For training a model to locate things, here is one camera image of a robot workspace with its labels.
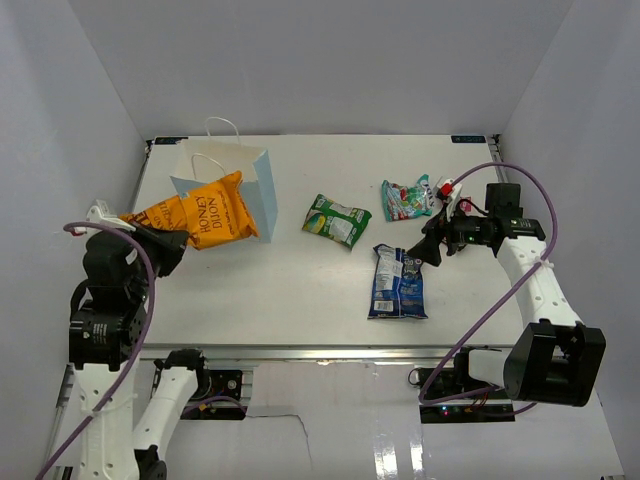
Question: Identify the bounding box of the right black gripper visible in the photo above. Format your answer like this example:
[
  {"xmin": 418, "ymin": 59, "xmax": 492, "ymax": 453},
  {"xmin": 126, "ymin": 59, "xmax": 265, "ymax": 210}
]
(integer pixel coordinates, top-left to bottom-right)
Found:
[{"xmin": 408, "ymin": 201, "xmax": 493, "ymax": 267}]

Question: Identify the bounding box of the orange potato chips bag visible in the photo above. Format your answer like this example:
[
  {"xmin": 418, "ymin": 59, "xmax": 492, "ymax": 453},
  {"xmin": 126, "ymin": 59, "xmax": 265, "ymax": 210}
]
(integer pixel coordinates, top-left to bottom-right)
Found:
[{"xmin": 119, "ymin": 171, "xmax": 260, "ymax": 250}]

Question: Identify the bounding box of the green snack bag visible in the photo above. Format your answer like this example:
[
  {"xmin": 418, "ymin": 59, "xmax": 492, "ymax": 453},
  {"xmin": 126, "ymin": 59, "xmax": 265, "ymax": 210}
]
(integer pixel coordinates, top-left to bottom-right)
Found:
[{"xmin": 302, "ymin": 194, "xmax": 372, "ymax": 250}]

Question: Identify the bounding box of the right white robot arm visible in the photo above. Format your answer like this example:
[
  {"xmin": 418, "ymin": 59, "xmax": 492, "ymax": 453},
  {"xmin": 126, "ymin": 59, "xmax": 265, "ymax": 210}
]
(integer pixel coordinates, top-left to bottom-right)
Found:
[{"xmin": 409, "ymin": 181, "xmax": 606, "ymax": 407}]

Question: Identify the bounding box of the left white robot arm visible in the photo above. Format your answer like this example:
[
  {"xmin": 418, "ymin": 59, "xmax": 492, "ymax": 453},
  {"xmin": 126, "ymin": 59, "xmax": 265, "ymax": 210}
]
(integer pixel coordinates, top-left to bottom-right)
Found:
[{"xmin": 69, "ymin": 226, "xmax": 212, "ymax": 479}]

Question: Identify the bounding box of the blue snack bag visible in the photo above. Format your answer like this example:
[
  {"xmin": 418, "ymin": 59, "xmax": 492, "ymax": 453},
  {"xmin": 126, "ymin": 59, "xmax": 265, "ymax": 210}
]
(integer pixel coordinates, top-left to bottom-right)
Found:
[{"xmin": 368, "ymin": 244, "xmax": 428, "ymax": 320}]

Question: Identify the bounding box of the teal candy bag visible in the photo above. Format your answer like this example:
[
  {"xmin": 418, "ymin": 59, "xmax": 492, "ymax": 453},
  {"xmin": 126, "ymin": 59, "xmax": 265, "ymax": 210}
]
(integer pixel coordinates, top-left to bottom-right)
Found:
[{"xmin": 381, "ymin": 174, "xmax": 435, "ymax": 222}]

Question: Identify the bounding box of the light blue paper bag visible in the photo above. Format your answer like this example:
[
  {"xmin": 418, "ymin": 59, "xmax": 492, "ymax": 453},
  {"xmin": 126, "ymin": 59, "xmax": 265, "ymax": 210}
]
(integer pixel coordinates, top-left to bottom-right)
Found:
[{"xmin": 170, "ymin": 116, "xmax": 278, "ymax": 243}]

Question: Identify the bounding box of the small red candy packet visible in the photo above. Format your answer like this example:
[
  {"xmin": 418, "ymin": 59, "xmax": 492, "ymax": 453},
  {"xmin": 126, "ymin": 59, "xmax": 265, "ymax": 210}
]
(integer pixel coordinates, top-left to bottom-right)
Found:
[{"xmin": 457, "ymin": 198, "xmax": 474, "ymax": 214}]

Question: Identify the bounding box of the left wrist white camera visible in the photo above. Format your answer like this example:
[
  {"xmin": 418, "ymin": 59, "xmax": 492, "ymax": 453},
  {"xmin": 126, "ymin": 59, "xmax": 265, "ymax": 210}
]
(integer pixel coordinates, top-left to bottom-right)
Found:
[{"xmin": 70, "ymin": 199, "xmax": 136, "ymax": 236}]

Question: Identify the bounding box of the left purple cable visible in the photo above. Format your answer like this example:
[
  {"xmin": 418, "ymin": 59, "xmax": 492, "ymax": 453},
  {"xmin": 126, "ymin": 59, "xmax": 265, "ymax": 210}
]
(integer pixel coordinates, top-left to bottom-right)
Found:
[{"xmin": 34, "ymin": 221, "xmax": 157, "ymax": 480}]

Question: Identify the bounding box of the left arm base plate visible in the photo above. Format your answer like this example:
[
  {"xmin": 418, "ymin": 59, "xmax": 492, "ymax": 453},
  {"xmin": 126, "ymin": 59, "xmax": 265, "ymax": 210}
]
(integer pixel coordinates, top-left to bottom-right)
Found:
[{"xmin": 183, "ymin": 370, "xmax": 246, "ymax": 413}]

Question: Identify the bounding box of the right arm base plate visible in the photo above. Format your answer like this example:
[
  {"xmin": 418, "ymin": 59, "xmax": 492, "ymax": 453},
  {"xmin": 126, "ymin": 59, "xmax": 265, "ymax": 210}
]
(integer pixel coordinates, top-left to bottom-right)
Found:
[{"xmin": 419, "ymin": 368, "xmax": 515, "ymax": 425}]

